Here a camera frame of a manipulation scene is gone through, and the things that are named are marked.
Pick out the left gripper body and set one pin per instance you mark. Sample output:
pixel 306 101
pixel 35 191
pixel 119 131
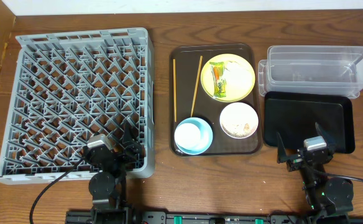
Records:
pixel 116 152

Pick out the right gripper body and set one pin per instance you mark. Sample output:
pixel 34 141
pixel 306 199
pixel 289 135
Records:
pixel 303 158

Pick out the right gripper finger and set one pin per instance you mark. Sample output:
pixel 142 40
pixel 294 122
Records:
pixel 281 151
pixel 329 140

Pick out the white bowl with food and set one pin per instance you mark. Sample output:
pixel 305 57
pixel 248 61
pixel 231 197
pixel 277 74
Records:
pixel 239 120

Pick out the wooden chopstick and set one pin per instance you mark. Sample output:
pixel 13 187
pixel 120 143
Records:
pixel 196 86
pixel 174 90

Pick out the green orange snack wrapper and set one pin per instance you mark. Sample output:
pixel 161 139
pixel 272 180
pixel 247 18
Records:
pixel 217 70

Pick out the white paper cup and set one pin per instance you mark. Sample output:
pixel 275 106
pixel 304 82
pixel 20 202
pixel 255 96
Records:
pixel 187 135

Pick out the white napkin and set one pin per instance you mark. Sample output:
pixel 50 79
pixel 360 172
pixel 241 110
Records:
pixel 238 77

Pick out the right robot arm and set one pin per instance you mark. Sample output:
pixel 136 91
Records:
pixel 326 194

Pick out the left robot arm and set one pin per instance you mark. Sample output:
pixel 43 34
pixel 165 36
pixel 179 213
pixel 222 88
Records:
pixel 108 187

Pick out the black food waste tray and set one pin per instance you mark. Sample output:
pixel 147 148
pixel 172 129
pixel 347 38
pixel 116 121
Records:
pixel 294 115

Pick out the clear plastic waste bin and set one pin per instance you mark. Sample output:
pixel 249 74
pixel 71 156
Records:
pixel 312 69

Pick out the light blue bowl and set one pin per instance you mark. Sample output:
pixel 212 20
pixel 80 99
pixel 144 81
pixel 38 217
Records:
pixel 206 137

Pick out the grey plastic dish rack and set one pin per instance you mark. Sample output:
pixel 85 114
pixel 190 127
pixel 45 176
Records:
pixel 69 86

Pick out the yellow round plate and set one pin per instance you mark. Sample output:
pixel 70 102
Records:
pixel 207 82

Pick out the dark brown serving tray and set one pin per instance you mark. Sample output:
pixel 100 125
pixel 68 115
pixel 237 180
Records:
pixel 187 60

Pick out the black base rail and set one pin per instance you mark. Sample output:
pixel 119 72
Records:
pixel 179 218

